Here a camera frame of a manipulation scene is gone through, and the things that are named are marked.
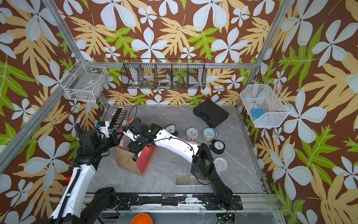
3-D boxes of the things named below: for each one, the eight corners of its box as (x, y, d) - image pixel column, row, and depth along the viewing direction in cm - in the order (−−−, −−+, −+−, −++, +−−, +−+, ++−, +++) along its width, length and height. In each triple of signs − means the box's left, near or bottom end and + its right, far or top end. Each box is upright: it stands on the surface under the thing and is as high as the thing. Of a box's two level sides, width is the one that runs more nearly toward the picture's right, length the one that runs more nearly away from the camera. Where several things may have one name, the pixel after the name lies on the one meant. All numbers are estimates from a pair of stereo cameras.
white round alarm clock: (185, 140, 101) (186, 137, 97) (185, 130, 106) (185, 127, 103) (197, 140, 101) (198, 137, 98) (196, 130, 106) (197, 127, 103)
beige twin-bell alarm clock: (203, 140, 100) (203, 137, 97) (201, 130, 106) (202, 127, 103) (216, 140, 100) (218, 137, 97) (214, 130, 106) (215, 127, 103)
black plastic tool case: (212, 129, 107) (213, 125, 103) (191, 111, 119) (192, 107, 115) (227, 117, 115) (229, 113, 111) (207, 102, 127) (208, 97, 122)
